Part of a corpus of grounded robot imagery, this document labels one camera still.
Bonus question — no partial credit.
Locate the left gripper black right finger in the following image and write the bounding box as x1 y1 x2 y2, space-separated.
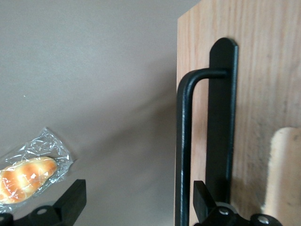
193 180 283 226

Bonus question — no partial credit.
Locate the bread roll in clear wrapper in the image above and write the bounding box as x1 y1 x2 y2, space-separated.
0 127 74 214

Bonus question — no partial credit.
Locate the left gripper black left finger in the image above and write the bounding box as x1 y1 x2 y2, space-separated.
14 179 87 226

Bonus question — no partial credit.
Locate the wooden drawer with black handle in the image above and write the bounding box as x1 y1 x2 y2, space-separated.
174 0 301 226

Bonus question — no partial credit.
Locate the brown table cover sheet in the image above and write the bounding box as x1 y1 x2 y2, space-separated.
0 0 203 226

